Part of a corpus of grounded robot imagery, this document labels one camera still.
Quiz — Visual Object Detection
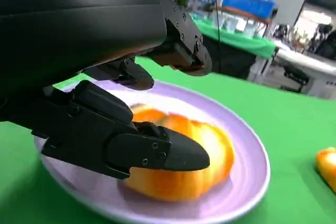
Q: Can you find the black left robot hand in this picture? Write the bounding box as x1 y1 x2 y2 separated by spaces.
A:
0 0 213 180

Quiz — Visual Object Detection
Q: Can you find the orange white toy bread roll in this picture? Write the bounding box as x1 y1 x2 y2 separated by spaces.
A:
123 103 236 203
314 147 336 194

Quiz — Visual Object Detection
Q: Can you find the black drape cloth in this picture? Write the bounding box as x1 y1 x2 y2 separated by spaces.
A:
202 34 257 81

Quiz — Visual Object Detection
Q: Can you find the green covered background table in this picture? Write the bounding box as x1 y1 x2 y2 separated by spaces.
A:
193 15 276 58

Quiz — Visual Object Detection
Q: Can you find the blue bin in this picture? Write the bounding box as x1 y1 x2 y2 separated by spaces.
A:
222 0 278 22

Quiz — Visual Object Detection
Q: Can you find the lilac plate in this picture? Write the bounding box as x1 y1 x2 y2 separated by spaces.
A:
33 81 271 221

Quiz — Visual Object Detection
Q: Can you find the black desk chair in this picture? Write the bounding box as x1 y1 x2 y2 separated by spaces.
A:
282 63 311 94

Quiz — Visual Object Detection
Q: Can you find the green table cloth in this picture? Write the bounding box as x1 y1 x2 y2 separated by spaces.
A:
0 56 336 224

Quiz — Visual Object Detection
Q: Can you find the white desk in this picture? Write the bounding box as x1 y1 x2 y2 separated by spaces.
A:
250 47 336 100

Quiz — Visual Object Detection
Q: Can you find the black office chair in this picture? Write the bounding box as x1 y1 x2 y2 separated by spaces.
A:
313 31 336 57

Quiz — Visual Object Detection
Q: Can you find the thin black hanging cable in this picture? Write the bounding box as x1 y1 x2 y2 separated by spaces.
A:
212 0 224 74

